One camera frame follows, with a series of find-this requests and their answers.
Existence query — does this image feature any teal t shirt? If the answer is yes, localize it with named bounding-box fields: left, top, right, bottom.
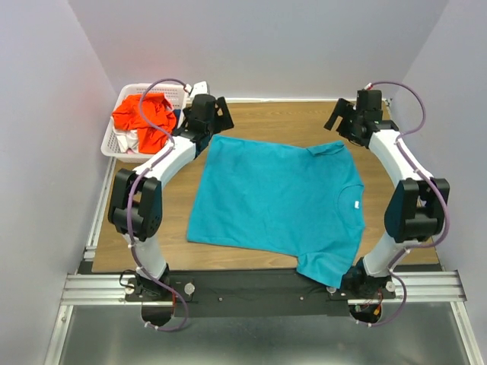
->
left=187, top=136, right=365, bottom=287

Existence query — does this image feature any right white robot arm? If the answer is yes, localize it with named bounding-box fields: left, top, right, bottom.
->
left=324, top=87, right=450, bottom=298

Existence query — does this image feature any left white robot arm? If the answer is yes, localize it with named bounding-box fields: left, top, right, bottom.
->
left=107, top=94, right=234, bottom=291

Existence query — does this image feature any dark blue t shirt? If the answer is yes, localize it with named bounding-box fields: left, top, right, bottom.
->
left=167, top=109, right=183, bottom=132

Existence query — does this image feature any orange t shirt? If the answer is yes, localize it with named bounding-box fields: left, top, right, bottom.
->
left=112, top=93, right=173, bottom=154

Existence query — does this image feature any white t shirt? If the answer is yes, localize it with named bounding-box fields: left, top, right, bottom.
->
left=113, top=128, right=138, bottom=154

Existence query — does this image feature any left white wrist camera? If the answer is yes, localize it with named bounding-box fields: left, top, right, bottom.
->
left=185, top=81, right=209, bottom=99

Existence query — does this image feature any aluminium rail frame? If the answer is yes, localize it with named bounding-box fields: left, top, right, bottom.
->
left=45, top=271, right=484, bottom=364

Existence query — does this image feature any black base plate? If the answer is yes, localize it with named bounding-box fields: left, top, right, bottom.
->
left=119, top=269, right=396, bottom=324

